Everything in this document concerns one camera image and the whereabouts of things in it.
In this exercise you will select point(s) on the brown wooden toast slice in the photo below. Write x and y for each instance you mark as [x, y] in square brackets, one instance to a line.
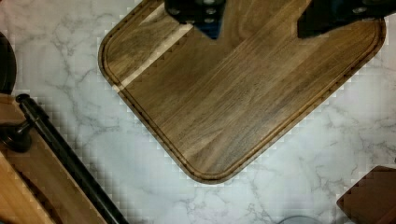
[372, 200]

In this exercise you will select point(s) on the black paper towel holder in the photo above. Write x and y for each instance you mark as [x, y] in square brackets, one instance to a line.
[8, 66]

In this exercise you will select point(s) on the wooden drawer box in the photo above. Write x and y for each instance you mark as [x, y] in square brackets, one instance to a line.
[36, 189]

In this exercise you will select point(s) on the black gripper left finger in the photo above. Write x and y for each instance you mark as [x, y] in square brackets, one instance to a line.
[205, 15]

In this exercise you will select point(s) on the wooden cutting board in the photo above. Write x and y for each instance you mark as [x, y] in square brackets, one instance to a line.
[216, 104]

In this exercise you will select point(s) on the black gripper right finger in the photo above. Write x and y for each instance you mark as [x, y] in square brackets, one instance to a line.
[322, 16]

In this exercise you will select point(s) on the black drawer handle bar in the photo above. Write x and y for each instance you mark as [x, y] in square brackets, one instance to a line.
[19, 116]

